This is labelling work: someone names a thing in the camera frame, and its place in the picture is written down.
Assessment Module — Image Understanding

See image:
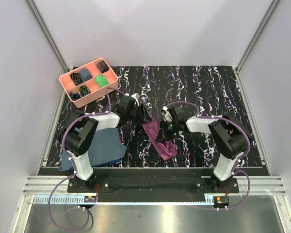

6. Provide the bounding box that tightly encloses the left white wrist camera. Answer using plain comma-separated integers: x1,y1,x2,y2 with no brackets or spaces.
131,93,140,106

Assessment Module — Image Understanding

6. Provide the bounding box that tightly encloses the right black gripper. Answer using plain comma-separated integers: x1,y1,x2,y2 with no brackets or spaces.
155,119,179,143

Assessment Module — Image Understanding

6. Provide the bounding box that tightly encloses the blue rolled cloth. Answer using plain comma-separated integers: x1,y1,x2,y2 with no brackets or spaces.
79,68,93,82

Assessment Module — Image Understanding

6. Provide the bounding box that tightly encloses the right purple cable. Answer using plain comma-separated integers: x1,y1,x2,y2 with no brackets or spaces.
164,101,252,211

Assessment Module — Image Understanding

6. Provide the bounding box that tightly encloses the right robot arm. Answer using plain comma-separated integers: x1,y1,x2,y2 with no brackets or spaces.
156,106,251,193

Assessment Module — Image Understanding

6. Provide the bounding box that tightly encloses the grey-blue folded cloth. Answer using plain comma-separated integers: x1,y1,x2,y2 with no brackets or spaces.
58,128,127,172

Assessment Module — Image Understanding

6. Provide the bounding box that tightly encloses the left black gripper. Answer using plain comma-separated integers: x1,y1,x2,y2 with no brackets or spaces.
127,103,152,126

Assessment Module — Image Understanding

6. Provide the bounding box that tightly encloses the green rolled cloth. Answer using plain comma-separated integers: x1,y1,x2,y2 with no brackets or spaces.
95,74,109,88

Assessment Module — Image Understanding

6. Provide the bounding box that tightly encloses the black patterned rolled cloth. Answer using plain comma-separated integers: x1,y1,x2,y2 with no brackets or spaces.
70,72,82,85

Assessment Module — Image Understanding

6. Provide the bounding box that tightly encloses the pink divided organizer tray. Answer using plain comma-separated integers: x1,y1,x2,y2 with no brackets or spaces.
59,58,119,108

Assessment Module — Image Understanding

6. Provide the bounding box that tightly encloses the yellow-black patterned rolled cloth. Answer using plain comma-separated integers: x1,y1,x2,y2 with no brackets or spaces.
78,85,91,97

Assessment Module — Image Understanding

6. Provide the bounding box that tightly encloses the dark patterned rolled cloth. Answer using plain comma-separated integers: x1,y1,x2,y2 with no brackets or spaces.
97,60,109,73

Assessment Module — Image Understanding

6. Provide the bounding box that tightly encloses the purple satin napkin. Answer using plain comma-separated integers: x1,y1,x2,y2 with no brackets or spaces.
142,118,178,161

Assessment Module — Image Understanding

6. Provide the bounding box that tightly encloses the blue-black patterned rolled cloth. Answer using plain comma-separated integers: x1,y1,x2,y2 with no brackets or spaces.
69,92,82,101

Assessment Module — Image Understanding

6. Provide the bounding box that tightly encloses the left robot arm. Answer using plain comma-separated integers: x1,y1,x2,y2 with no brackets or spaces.
59,93,151,192

